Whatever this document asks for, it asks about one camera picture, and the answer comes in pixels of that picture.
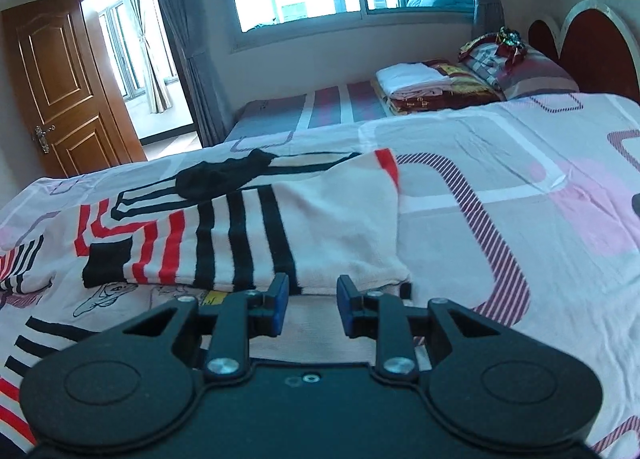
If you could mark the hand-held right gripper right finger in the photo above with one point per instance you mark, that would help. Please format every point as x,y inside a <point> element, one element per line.
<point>345,305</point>

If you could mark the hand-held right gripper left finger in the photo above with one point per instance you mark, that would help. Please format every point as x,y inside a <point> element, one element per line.
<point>281,300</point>

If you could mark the striped knit sweater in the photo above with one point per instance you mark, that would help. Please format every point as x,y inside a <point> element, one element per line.
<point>325,219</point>

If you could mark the grey striped bed sheet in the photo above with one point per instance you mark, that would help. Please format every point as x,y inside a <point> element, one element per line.
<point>325,106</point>

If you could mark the white folded cloth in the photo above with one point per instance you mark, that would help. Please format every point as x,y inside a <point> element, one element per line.
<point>410,75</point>

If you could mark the pale sheer curtain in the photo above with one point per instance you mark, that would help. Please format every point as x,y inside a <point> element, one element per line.
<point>150,64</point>

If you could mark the striped pillow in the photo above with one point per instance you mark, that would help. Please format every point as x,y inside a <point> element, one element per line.
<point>530,75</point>

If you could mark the small white framed window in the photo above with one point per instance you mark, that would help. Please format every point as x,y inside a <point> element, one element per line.
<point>117,49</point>

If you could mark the brown wooden door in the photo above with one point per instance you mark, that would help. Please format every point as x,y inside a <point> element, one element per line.
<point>60,89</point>

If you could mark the shiny dark ornament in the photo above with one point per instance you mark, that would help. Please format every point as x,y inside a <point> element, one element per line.
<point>510,36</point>

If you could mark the red heart-shaped headboard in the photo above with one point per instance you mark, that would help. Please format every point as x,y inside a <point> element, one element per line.
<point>595,49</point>

